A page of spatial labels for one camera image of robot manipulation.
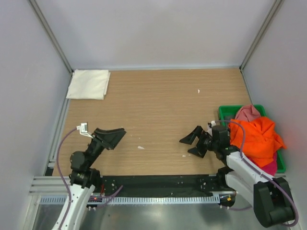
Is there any orange t shirt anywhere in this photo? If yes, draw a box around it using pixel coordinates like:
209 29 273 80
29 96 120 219
229 116 286 168

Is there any cream white t shirt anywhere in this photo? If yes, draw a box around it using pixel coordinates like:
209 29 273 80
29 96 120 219
66 69 111 100

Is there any left aluminium corner post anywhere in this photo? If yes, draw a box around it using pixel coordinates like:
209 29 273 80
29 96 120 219
28 0 73 75

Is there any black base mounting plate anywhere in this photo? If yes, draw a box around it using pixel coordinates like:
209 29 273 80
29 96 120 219
94 174 234 198

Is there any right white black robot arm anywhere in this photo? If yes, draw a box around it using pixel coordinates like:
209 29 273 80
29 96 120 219
180 123 298 228

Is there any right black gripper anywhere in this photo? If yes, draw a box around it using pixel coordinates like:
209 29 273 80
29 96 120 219
179 125 218 157

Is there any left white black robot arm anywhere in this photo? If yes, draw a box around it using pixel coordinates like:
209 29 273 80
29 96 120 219
52 123 126 230

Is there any white slotted cable duct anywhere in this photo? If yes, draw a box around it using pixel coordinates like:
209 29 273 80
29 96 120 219
40 195 220 205

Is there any right aluminium corner post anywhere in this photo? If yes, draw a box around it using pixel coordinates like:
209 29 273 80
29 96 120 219
239 0 284 73

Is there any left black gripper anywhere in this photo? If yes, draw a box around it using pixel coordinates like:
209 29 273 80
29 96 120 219
85 127 125 166

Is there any aluminium corner post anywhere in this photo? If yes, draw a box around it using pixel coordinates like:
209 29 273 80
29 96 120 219
239 0 284 73
28 0 73 75

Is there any green plastic bin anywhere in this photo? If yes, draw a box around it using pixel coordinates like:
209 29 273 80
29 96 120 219
218 104 286 174

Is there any pink t shirt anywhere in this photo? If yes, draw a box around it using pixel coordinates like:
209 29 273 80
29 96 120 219
235 104 261 122

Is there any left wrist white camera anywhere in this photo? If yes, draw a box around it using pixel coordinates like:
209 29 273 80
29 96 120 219
76 123 94 138

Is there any magenta t shirt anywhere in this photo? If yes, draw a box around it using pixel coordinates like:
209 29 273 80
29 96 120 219
261 152 278 176

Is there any aluminium front frame rail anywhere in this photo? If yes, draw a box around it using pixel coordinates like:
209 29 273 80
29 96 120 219
28 173 293 195

